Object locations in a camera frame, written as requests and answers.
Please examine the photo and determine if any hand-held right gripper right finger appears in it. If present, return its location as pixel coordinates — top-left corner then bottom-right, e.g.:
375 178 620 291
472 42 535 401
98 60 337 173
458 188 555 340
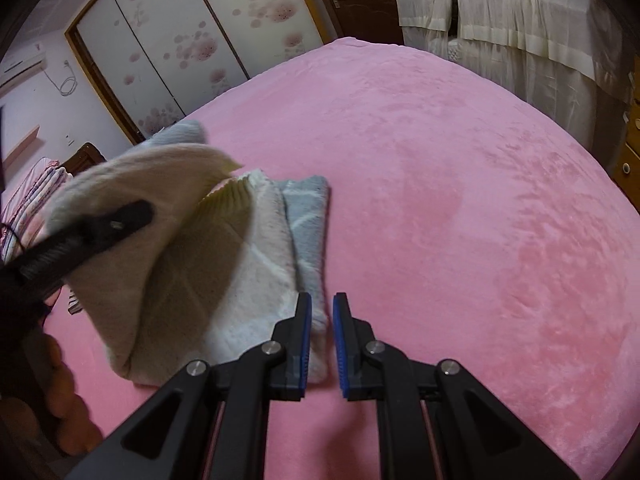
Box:
332 292 581 480

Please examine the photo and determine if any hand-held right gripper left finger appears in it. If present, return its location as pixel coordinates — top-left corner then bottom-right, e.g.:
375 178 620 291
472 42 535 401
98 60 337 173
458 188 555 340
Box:
65 292 313 480

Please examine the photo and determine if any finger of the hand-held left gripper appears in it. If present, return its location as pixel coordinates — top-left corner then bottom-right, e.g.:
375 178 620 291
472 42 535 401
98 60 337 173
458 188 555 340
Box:
15 200 155 298

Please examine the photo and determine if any grey white diamond knit sweater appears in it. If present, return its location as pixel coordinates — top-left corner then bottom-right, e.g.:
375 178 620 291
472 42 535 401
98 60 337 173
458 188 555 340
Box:
44 120 332 386

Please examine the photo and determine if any person's left hand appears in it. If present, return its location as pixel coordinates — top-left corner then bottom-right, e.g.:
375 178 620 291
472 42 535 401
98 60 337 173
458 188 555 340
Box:
0 332 106 461

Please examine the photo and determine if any dark wooden headboard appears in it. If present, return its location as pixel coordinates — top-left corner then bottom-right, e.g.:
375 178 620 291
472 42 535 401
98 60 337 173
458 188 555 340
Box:
60 142 108 178

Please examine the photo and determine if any striped folded blanket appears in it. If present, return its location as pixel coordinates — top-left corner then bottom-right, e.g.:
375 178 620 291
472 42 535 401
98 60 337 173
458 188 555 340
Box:
0 157 68 261

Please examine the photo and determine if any white air conditioner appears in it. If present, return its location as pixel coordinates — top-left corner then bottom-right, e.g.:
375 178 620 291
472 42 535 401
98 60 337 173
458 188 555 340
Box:
0 42 48 91

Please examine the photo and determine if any pink bed blanket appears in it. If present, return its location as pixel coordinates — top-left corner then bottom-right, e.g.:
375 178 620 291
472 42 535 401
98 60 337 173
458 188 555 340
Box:
42 37 633 480

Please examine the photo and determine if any floral sliding door wardrobe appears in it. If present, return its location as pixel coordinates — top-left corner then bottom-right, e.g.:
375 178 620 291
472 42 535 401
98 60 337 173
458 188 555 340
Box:
65 0 341 146

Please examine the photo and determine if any brown wooden door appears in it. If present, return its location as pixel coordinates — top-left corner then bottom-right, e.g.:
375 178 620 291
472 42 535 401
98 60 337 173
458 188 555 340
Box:
305 0 406 46

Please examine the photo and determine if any wooden drawer chest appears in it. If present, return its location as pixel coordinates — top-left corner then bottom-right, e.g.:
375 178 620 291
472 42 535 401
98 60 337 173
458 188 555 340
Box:
610 72 640 196

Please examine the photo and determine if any cream cloth-covered furniture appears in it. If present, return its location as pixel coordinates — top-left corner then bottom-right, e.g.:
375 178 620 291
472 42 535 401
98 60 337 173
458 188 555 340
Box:
396 0 631 161

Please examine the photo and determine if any wooden wall shelf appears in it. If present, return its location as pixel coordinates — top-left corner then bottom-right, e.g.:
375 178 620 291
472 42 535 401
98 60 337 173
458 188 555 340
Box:
2 125 41 171

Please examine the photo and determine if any white power cable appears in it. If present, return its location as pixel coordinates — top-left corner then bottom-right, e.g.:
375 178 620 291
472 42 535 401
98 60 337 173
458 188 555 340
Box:
44 60 80 97

